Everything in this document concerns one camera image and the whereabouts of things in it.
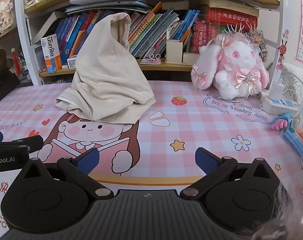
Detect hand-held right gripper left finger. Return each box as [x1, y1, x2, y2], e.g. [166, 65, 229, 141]
[19, 147, 115, 200]

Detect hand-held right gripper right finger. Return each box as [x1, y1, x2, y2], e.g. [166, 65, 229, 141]
[180, 147, 277, 200]

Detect beige t-shirt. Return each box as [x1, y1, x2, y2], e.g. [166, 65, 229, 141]
[55, 12, 156, 125]

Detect pink checkered printed desk mat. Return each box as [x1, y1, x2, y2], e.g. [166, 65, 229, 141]
[0, 80, 303, 232]

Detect olive dark cloth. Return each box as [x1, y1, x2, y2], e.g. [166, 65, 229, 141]
[0, 49, 20, 105]

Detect white plastic bottle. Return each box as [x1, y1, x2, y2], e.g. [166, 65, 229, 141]
[22, 60, 30, 80]

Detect red tassel ornament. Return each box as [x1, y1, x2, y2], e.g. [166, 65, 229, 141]
[13, 47, 22, 77]

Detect pink blue toy hand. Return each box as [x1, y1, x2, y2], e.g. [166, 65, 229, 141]
[271, 112, 291, 130]

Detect white power strip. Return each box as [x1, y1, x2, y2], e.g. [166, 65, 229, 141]
[260, 91, 302, 117]

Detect pack of blue sticks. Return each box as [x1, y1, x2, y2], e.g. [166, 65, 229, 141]
[283, 127, 303, 155]

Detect tall blue orange white box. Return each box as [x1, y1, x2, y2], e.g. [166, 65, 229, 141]
[41, 34, 63, 73]

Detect flat orange white box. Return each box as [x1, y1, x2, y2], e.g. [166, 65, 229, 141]
[67, 54, 78, 69]

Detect fluffy pink sleeve cuff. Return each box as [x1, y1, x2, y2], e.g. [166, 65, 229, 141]
[251, 180, 303, 240]

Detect white charger plug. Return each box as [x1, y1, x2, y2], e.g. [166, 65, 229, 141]
[268, 77, 284, 100]

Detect pink white plush bunny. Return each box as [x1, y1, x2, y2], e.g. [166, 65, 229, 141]
[191, 22, 270, 99]

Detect small cream box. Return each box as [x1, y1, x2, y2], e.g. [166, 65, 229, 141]
[183, 52, 200, 65]

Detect cream pen holder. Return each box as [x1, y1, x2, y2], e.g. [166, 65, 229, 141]
[166, 39, 184, 64]

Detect small pink scissors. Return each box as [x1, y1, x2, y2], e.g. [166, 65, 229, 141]
[145, 54, 162, 63]

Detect red upright book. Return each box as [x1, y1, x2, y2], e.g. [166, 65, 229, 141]
[191, 21, 217, 54]

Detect pink flower decoration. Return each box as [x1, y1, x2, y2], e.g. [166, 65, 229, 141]
[0, 0, 14, 37]

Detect wooden bookshelf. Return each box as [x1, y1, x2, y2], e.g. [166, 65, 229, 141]
[14, 0, 284, 85]

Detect row of colourful books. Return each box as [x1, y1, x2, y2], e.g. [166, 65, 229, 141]
[54, 1, 200, 67]

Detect red thick dictionary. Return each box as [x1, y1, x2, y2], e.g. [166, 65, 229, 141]
[206, 5, 258, 28]

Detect white cable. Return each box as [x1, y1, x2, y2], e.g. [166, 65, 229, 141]
[281, 64, 303, 103]

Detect cartoon wall sticker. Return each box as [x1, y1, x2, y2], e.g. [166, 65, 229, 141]
[276, 29, 289, 70]

